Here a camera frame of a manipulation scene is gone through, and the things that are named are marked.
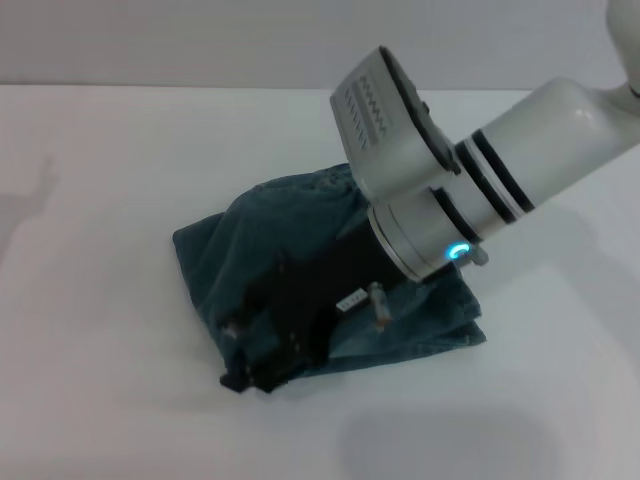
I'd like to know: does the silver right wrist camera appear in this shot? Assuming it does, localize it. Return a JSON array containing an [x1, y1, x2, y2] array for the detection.
[[329, 45, 462, 207]]

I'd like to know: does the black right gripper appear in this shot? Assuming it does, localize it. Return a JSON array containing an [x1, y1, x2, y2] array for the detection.
[[218, 222, 459, 395]]

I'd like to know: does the blue denim shorts cartoon print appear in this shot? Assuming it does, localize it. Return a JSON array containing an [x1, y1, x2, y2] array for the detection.
[[171, 162, 488, 389]]

